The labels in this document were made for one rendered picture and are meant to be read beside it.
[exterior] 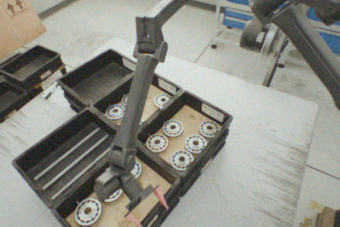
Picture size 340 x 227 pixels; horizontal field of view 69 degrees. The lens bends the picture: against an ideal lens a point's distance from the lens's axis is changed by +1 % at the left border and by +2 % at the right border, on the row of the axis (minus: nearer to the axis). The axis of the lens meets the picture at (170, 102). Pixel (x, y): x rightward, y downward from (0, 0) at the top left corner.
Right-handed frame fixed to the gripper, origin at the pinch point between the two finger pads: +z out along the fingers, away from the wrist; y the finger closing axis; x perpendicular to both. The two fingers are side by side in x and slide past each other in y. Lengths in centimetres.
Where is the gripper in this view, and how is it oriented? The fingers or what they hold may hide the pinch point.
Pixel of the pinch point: (155, 217)
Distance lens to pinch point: 87.9
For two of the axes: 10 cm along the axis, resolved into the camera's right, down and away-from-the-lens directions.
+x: -2.1, 4.1, 8.9
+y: 7.3, -5.4, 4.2
